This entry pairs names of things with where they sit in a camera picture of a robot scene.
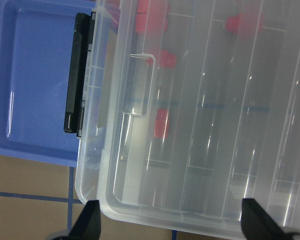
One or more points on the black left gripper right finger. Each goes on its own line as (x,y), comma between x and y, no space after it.
(256,223)

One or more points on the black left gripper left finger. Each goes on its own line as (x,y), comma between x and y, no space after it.
(88,224)

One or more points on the red block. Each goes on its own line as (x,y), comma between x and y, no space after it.
(161,124)
(246,27)
(151,15)
(162,59)

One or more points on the clear plastic box lid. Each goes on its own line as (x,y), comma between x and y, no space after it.
(215,125)

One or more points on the clear plastic storage box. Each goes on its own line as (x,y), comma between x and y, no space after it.
(95,100)

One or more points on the blue plastic tray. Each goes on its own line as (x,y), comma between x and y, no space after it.
(36,39)

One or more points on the black box latch handle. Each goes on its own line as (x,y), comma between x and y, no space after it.
(75,105)

